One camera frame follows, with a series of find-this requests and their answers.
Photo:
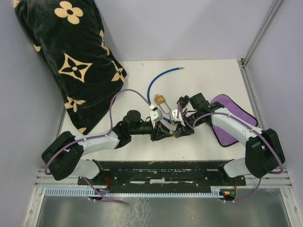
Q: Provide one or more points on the purple cloth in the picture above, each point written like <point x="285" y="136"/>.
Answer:
<point x="232" y="124"/>

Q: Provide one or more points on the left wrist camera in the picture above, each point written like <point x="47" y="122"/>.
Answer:
<point x="156" y="115"/>

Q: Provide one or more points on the blue cable lock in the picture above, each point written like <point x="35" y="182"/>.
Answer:
<point x="167" y="119"/>

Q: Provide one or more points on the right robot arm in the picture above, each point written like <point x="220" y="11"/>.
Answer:
<point x="263" y="153"/>

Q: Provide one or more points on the black floral plush pillow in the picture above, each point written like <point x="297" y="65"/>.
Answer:
<point x="69" y="37"/>

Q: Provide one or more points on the long-shackle brass padlock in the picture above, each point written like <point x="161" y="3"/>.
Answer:
<point x="162" y="104"/>

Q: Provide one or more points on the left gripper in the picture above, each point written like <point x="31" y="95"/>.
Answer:
<point x="159" y="134"/>

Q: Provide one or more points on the aluminium frame rail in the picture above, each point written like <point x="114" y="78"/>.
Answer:
<point x="265" y="25"/>

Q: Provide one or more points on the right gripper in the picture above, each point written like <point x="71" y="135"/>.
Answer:
<point x="182" y="130"/>

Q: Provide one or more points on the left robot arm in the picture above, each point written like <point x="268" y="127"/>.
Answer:
<point x="64" y="157"/>

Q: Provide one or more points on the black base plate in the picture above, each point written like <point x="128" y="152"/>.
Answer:
<point x="163" y="176"/>

